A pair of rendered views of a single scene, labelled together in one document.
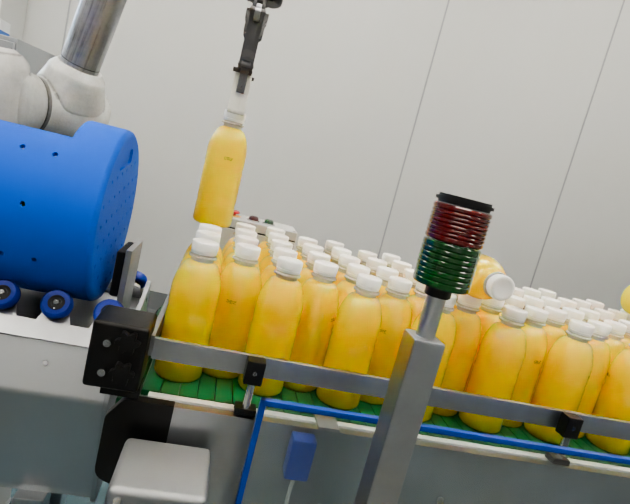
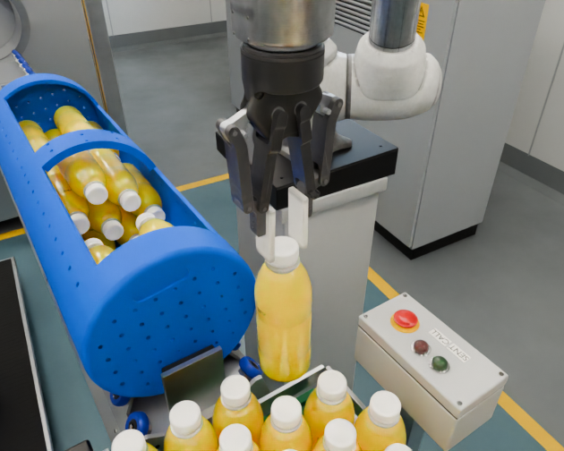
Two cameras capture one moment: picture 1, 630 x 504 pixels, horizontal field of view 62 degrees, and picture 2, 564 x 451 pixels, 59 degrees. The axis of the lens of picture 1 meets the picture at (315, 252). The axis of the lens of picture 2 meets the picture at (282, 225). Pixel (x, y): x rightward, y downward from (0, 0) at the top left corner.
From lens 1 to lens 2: 0.92 m
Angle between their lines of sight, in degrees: 67
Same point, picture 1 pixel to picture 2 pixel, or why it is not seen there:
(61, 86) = (361, 72)
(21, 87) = not seen: hidden behind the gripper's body
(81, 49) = (377, 26)
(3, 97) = not seen: hidden behind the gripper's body
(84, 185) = (79, 326)
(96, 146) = (98, 285)
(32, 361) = (112, 423)
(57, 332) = (119, 414)
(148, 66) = not seen: outside the picture
